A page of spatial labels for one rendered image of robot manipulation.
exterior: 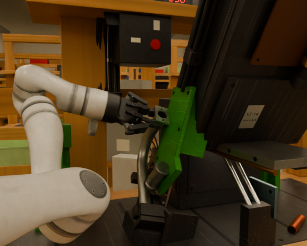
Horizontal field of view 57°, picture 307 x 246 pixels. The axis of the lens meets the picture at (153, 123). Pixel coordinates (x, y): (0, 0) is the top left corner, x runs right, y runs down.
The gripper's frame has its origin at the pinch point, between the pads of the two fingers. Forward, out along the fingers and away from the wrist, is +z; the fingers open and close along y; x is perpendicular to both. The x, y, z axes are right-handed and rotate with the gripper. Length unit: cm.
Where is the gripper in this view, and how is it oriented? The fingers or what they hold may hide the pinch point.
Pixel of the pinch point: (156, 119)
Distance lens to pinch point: 74.8
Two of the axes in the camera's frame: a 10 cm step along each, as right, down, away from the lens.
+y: -0.6, -7.5, 6.5
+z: 9.2, 2.2, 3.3
